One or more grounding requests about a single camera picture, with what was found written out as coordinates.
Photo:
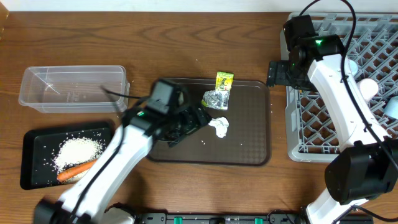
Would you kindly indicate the grey dishwasher rack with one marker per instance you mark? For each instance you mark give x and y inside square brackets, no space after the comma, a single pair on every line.
[310,132]

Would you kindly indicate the white rice pile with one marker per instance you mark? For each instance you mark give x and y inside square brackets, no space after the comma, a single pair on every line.
[73,151]

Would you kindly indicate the light blue cup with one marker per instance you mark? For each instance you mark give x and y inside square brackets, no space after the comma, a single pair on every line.
[353,67]

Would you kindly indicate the light blue bowl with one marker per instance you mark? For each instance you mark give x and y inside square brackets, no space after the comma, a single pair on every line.
[391,109]

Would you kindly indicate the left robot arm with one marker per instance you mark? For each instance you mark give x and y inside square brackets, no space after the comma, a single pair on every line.
[87,201]

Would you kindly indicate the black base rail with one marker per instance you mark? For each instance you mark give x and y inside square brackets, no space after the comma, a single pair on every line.
[164,218]

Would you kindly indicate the green snack wrapper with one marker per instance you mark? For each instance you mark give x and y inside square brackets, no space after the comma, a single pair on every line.
[218,98]

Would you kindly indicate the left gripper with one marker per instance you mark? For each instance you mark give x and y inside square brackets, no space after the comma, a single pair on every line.
[195,121]

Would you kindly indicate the white cup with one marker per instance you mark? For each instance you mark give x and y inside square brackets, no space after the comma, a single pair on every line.
[368,88]

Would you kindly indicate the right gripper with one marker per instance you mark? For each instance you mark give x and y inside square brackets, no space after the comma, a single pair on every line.
[277,75]

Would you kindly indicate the black tray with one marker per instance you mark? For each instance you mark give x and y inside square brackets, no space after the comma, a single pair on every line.
[38,145]

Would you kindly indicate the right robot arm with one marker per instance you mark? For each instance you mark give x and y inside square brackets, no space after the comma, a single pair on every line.
[367,164]

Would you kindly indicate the orange carrot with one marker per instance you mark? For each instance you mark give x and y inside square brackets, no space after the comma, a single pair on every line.
[72,172]

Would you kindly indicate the brown serving tray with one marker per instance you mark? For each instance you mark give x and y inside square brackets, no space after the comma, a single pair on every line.
[247,141]

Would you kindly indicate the white tissue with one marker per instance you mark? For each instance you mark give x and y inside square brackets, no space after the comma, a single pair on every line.
[221,125]

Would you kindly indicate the clear plastic bin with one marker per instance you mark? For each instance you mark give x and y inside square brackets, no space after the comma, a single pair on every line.
[75,89]

